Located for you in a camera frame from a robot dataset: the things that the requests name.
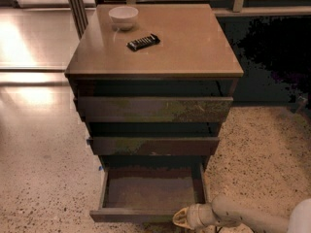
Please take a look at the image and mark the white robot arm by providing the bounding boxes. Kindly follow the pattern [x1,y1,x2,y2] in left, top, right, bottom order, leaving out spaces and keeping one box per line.
[172,194,311,233]

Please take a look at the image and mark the white bowl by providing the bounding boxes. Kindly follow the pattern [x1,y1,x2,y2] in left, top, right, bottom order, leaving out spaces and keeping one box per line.
[108,6,139,30]

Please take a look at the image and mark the black snack bar packet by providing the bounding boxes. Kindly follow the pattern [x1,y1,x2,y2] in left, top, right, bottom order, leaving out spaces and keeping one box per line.
[126,34,160,51]

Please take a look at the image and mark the brown drawer cabinet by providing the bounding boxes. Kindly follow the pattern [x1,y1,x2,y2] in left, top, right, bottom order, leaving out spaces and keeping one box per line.
[65,5,243,167]

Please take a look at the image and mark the drawer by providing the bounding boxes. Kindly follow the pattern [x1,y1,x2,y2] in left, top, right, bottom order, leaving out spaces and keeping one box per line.
[89,164,207,223]
[86,137,220,155]
[76,96,233,122]

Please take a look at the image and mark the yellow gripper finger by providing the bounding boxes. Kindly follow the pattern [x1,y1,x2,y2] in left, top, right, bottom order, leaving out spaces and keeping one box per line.
[172,208,190,229]

